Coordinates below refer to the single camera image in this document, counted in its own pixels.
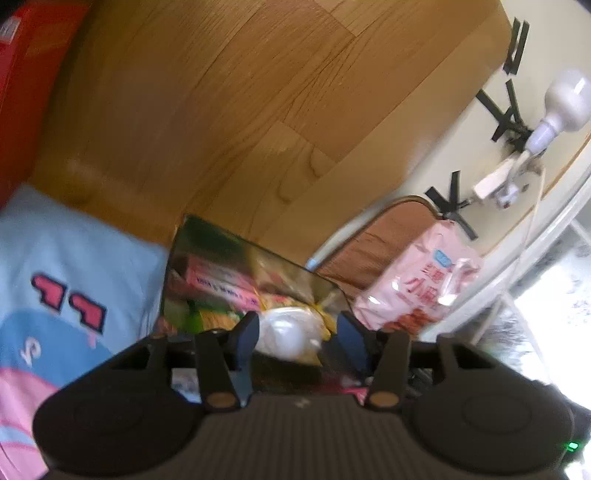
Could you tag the white light bulb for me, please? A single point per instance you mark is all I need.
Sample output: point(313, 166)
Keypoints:
point(567, 109)

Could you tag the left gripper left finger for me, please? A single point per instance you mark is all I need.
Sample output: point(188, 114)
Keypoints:
point(223, 360)

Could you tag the brown seat cushion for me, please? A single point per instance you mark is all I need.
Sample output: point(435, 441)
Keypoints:
point(362, 258)

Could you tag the wooden board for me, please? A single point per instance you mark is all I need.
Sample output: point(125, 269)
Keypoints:
point(277, 120)

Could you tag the black sheep print box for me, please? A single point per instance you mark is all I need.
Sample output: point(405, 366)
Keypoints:
point(188, 311)

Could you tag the red gift bag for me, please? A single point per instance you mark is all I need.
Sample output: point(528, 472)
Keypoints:
point(35, 37)

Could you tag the large pink snack bag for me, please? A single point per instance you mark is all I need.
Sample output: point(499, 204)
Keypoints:
point(419, 288)

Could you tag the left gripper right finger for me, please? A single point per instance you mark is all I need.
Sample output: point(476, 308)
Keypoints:
point(382, 356)

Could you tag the white power adapter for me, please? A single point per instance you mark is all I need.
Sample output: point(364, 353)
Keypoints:
point(500, 185)

